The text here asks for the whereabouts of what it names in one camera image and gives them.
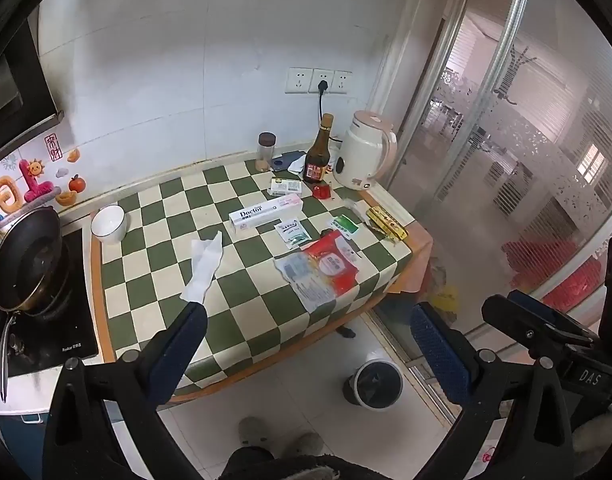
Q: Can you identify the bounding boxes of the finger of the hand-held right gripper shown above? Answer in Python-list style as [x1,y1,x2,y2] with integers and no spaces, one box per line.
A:
[507,290,597,340]
[482,296,594,358]

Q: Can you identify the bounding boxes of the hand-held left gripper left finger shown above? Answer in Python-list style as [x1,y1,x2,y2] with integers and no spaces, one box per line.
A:
[42,301,209,480]

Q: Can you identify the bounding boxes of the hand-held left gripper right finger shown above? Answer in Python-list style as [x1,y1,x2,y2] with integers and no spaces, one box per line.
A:
[410,301,584,480]

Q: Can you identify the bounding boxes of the dark grey trash can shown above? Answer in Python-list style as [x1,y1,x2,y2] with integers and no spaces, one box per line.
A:
[343,358,403,411]

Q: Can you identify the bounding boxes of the white tissue paper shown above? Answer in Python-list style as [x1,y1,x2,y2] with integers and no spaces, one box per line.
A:
[180,231,224,304]

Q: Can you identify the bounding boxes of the red white sugar bag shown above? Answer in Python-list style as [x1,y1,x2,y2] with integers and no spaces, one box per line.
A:
[302,230,362,297]

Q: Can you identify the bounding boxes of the person's right forearm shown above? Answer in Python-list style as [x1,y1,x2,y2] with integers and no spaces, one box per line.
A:
[572,407,612,466]

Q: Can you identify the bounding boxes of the blurry red object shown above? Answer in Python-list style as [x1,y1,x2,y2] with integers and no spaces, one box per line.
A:
[501,239,603,312]

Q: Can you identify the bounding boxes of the yellow plastic bag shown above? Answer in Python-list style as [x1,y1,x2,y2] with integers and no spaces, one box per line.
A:
[426,284,460,322]

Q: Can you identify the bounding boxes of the green white checkered tablecloth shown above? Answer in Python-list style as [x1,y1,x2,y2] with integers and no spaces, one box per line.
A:
[88,156,435,406]

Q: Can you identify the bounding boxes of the black cooktop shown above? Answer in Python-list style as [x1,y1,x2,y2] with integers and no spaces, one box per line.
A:
[0,227,99,382]

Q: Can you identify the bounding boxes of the grey fluffy slipper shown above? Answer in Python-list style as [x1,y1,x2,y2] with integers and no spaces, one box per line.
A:
[285,432,325,459]
[238,416,275,457]

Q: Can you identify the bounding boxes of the clear printed plastic bag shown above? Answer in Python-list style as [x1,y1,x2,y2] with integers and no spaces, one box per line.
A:
[274,251,337,314]

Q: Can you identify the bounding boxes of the white bowl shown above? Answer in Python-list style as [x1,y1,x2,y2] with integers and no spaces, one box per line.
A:
[90,205,129,246]

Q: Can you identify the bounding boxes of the yellow packet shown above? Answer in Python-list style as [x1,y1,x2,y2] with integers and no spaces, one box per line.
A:
[366,206,409,242]

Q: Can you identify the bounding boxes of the white toothpaste box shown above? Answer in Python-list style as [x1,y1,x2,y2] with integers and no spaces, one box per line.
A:
[229,195,305,234]

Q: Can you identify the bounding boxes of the green white sachet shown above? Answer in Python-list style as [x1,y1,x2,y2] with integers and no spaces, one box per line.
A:
[275,217,313,251]

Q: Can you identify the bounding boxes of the green plastic packet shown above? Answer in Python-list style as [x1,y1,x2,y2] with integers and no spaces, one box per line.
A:
[328,214,362,240]

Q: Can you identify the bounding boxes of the frosted glass sliding door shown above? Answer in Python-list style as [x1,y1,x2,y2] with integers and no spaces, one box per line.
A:
[371,0,612,411]

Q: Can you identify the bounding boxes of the person's legs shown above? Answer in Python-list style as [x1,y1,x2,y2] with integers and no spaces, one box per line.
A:
[220,447,373,480]

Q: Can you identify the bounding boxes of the black frying pan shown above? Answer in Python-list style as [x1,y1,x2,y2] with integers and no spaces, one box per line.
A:
[0,207,65,403]

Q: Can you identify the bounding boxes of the small green white box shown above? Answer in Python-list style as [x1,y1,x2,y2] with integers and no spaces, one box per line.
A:
[269,177,303,197]

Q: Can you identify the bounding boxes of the blue cabinet door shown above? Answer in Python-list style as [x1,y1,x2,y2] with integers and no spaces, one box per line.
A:
[0,412,52,480]

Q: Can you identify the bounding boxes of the brown lid spice jar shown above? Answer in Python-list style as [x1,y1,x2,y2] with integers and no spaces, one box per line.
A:
[257,132,277,172]

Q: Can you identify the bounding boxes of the white pink electric kettle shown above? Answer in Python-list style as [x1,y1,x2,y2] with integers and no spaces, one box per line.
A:
[332,110,399,191]

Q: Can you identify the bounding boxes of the brown sauce bottle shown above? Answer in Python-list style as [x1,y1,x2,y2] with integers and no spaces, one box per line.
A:
[303,114,335,184]

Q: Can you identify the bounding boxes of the black range hood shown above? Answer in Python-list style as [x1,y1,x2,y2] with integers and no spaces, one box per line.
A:
[0,10,65,161]

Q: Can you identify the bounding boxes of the colourful wall sticker group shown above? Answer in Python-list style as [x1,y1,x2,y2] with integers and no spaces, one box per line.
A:
[0,132,87,241]

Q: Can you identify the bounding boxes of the black power cable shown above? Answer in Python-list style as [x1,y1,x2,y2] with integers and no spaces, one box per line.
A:
[316,78,331,133]

